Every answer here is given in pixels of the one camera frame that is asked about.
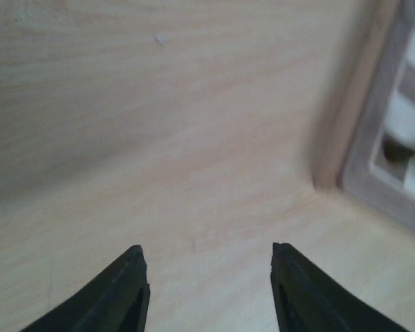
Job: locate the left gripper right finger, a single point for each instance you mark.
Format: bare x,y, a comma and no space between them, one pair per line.
307,299

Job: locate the wooden chess board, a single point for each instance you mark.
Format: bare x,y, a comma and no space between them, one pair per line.
368,139

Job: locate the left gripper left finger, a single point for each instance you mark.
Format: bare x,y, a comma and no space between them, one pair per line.
117,299

